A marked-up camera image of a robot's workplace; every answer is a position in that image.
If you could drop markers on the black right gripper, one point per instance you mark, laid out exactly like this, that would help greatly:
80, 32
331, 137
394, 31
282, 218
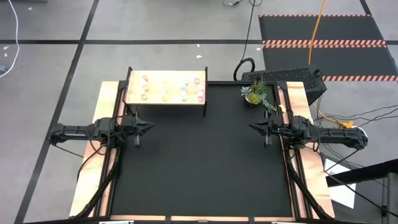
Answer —
278, 127

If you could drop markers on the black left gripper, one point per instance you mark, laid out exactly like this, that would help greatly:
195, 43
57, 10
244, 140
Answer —
129, 127

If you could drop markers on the small white-capped vial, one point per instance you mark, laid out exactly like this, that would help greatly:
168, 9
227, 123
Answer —
183, 90

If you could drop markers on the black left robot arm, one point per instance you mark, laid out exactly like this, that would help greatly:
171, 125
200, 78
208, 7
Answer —
81, 132

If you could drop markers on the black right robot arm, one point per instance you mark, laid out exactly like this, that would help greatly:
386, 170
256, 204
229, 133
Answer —
332, 137

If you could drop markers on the wooden shelf black metal legs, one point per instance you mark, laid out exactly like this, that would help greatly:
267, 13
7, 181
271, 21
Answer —
161, 102

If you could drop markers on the succulent plant black pot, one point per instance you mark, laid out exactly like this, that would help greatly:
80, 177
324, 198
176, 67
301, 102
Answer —
255, 95

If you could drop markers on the black perforated computer case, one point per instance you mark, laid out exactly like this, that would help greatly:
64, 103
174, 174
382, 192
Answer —
280, 74

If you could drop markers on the orange power plug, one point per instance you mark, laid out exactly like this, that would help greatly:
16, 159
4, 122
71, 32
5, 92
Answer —
347, 125

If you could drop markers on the white sheet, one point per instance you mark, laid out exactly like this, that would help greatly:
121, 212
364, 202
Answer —
342, 193

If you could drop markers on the black hazard-striped floor mat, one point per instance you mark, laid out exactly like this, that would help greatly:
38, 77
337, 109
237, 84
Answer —
342, 28

